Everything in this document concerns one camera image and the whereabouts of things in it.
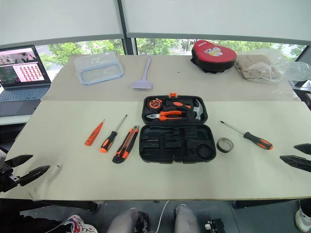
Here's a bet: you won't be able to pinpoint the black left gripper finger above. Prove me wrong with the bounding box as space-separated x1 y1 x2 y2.
4 154 34 168
18 165 51 187

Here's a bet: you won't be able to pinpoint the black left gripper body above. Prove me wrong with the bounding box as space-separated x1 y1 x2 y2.
0 160 21 194

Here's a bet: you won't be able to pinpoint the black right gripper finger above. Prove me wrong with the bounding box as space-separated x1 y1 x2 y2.
279 155 311 173
293 143 311 155

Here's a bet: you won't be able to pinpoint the black orange screwdriver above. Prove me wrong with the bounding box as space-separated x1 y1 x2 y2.
99 114 128 153
220 120 274 150

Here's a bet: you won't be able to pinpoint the orange voltage tester pen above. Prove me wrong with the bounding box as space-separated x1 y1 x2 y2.
85 118 105 147

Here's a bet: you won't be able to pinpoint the grey tape roll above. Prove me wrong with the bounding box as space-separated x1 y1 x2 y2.
216 137 234 154

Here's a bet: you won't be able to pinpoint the orange black utility knife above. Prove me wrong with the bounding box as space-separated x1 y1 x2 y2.
112 125 140 164

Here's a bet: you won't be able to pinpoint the black tool case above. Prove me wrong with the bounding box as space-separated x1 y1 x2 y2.
138 93 217 164

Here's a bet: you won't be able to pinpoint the white side desk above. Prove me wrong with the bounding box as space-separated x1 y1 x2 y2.
0 114 32 126

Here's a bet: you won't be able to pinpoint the black table leg bar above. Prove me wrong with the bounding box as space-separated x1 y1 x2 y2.
232 199 303 210
36 200 101 212

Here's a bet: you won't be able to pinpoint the black chair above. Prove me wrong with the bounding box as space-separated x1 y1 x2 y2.
293 81 311 110

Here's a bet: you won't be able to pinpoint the white sneaker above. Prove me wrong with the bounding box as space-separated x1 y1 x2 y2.
295 209 311 233

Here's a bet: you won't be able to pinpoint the open laptop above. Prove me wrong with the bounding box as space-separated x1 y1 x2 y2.
0 45 52 117

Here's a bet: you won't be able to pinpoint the colourful patterned shoe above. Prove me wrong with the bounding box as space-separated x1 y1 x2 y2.
58 215 98 233

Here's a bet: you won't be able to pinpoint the clear plastic bag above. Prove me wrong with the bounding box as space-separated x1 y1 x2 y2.
234 48 311 84

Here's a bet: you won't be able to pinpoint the brown paper package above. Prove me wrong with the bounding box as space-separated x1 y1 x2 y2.
234 54 284 81

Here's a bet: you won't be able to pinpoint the small black device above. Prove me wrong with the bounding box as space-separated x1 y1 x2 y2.
205 217 226 233

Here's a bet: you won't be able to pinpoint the claw hammer orange grip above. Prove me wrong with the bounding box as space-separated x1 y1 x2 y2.
163 98 204 121

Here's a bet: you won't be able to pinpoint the clear plastic container lid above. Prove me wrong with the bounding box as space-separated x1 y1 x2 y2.
74 53 125 86

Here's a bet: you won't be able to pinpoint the red black bag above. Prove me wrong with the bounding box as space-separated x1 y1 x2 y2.
190 39 238 73

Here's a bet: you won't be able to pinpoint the orange black tape measure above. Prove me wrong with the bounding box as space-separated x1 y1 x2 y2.
147 98 163 111

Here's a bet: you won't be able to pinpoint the lilac spatula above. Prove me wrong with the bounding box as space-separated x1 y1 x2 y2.
129 56 153 90

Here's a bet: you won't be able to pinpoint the white roller blind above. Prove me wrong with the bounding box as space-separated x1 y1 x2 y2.
0 0 124 47
120 0 311 47

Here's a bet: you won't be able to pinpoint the white cable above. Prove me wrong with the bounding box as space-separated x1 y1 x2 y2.
155 200 170 233

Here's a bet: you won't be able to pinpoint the orange handled pliers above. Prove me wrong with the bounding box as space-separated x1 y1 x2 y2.
146 110 184 121

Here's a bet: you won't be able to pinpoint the dark window frame post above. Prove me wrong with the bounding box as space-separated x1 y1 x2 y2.
117 0 138 56

